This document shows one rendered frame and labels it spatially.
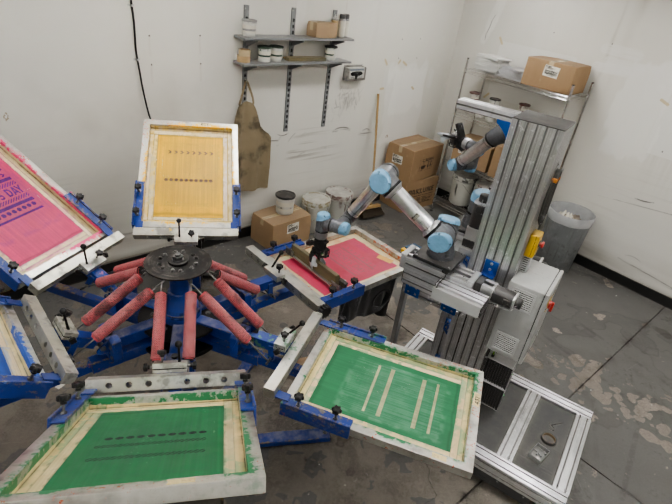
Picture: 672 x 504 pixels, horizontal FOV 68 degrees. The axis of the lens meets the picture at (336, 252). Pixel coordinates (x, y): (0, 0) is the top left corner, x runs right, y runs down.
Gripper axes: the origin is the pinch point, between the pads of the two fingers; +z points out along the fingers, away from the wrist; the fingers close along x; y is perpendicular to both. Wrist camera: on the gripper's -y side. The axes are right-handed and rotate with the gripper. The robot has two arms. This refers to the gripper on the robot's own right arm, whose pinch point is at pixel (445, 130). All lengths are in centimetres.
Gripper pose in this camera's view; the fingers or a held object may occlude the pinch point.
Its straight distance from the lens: 350.0
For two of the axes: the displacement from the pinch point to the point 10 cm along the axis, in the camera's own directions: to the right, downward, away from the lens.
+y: 0.0, 8.3, 5.6
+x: 8.7, -2.8, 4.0
